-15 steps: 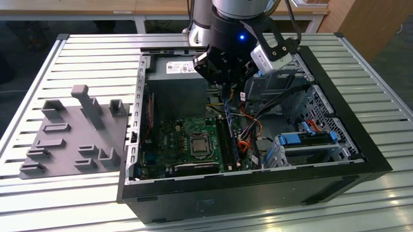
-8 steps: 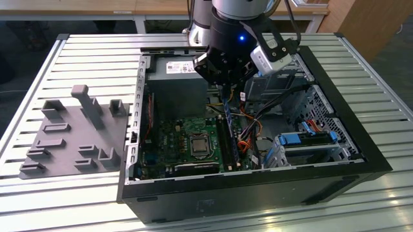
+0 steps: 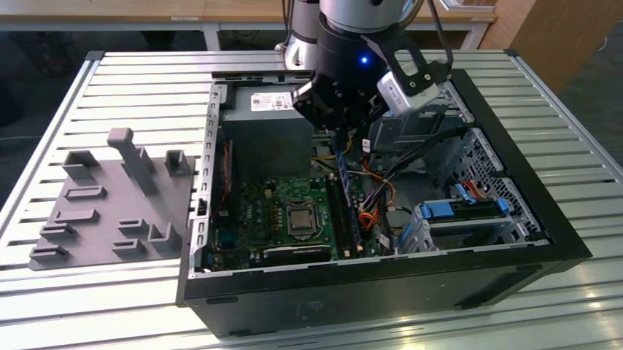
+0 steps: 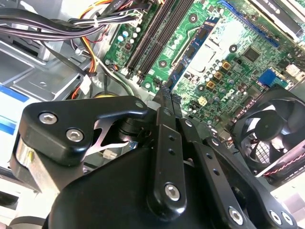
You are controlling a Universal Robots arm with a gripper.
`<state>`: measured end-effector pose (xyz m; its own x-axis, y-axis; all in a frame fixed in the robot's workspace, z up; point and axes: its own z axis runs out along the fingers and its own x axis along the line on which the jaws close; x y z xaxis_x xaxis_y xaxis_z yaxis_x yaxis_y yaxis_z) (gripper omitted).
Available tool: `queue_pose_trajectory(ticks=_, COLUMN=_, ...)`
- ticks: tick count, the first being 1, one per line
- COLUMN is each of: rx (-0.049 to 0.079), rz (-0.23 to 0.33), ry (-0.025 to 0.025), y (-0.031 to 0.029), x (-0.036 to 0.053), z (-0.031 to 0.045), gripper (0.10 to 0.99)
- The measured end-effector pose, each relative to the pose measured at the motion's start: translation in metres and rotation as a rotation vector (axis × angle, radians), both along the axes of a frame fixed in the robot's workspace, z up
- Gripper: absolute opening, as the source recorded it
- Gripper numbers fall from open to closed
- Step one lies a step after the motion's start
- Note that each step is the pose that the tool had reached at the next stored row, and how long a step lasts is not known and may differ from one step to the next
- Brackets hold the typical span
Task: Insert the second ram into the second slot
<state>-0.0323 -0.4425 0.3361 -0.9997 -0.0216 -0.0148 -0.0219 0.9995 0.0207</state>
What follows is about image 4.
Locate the blue RAM stick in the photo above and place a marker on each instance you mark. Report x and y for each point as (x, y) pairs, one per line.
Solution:
(190, 51)

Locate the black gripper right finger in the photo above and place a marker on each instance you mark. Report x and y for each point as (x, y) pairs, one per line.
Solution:
(238, 181)

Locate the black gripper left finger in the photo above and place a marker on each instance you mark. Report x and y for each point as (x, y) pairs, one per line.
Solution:
(170, 167)

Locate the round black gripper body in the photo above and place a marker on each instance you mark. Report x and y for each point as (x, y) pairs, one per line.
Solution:
(107, 202)

